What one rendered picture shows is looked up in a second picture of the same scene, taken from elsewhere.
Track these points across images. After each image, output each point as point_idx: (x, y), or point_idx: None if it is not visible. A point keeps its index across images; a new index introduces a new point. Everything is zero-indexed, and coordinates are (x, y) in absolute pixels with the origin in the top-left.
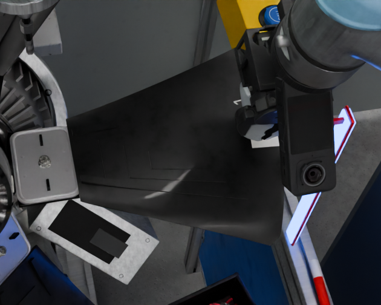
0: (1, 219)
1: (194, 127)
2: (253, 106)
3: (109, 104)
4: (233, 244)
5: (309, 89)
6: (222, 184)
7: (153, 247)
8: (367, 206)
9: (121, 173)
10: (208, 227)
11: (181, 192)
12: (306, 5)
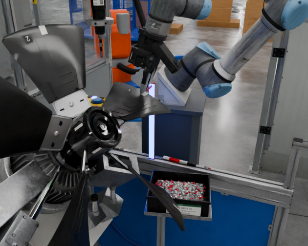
0: (119, 126)
1: (127, 98)
2: (147, 63)
3: (101, 106)
4: (121, 215)
5: (164, 38)
6: (148, 104)
7: (136, 158)
8: None
9: (127, 112)
10: (157, 113)
11: (143, 109)
12: (160, 4)
